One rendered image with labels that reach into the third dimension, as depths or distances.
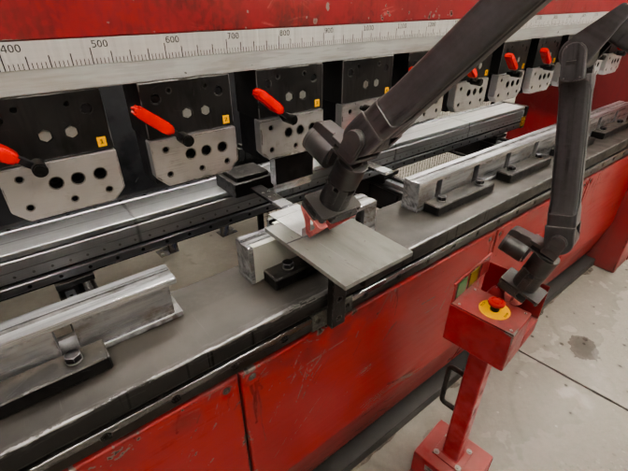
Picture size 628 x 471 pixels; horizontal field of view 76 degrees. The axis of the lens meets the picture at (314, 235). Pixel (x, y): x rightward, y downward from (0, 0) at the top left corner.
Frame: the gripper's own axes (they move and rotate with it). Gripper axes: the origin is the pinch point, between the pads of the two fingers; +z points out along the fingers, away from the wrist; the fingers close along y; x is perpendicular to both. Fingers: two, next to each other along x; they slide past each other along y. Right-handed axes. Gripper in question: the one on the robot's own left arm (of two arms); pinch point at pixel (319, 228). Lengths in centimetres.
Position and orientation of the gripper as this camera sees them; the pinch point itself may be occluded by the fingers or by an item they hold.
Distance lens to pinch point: 84.9
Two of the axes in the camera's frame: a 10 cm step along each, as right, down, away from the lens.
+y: -7.7, 3.1, -5.5
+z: -2.9, 5.9, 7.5
